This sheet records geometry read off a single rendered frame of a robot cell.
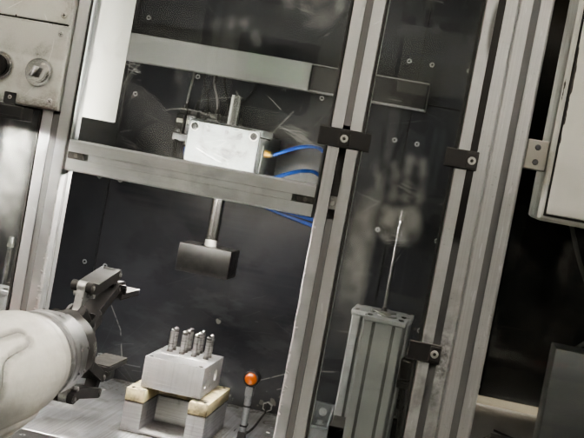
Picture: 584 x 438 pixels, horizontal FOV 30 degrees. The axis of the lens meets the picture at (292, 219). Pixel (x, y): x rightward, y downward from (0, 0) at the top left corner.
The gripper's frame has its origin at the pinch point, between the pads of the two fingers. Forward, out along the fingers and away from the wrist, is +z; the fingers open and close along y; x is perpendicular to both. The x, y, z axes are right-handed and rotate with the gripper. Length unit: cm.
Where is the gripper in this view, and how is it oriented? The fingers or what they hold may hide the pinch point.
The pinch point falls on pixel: (115, 326)
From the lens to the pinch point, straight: 135.3
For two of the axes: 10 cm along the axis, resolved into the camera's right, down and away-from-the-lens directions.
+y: 1.8, -9.8, -0.5
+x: -9.7, -1.9, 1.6
